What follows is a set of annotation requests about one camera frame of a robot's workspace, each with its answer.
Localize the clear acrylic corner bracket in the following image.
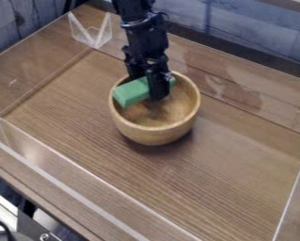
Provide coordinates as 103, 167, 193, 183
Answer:
69, 12, 113, 50

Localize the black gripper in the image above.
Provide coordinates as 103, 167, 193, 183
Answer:
121, 12, 173, 101

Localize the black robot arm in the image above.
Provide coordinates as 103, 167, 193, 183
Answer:
113, 0, 171, 101

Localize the round wooden bowl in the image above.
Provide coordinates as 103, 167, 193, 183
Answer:
109, 72, 202, 146

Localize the black metal mount with bolt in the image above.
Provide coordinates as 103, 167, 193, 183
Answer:
17, 211, 63, 241

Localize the green rectangular block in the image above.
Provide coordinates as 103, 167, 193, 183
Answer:
113, 74, 179, 110

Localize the black cable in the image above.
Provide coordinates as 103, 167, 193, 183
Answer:
0, 218, 19, 241

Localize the clear acrylic front barrier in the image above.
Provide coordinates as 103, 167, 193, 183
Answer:
0, 117, 202, 241

